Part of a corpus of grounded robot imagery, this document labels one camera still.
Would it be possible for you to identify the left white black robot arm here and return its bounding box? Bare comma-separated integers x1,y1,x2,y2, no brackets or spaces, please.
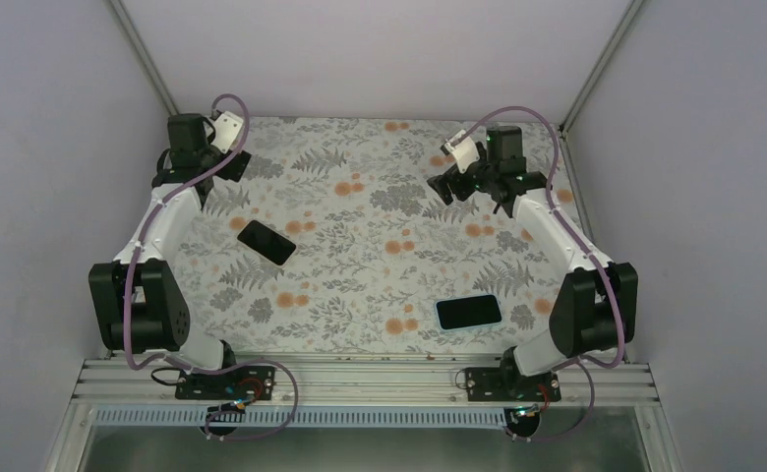
88,111,251,398

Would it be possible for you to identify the black phone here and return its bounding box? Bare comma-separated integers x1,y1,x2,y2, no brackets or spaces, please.
237,220,297,266

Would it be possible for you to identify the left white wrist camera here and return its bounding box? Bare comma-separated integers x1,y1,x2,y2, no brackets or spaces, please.
210,111,244,153

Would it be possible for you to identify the floral patterned table mat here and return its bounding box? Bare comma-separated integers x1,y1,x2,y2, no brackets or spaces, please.
112,116,622,358

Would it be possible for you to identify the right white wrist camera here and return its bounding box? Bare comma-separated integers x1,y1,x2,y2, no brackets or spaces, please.
441,130,480,174

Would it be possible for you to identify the slotted grey cable duct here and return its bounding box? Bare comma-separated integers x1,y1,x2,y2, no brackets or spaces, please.
94,405,506,429

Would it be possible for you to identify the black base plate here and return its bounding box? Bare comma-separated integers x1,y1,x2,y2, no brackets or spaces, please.
463,367,561,402
174,365,276,402

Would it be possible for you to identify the aluminium extrusion rail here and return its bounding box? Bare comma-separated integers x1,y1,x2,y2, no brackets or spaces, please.
72,354,660,407

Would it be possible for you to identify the light blue phone case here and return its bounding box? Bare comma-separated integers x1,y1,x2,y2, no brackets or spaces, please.
433,293,504,333

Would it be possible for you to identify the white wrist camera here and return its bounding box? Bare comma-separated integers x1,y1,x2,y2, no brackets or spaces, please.
441,130,480,174
210,111,244,153

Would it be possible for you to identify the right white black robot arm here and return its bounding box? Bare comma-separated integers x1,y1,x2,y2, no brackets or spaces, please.
427,126,638,401

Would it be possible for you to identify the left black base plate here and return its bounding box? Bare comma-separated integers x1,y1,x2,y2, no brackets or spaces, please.
174,365,276,402

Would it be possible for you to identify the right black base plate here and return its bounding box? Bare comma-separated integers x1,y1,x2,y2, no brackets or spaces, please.
463,367,561,402

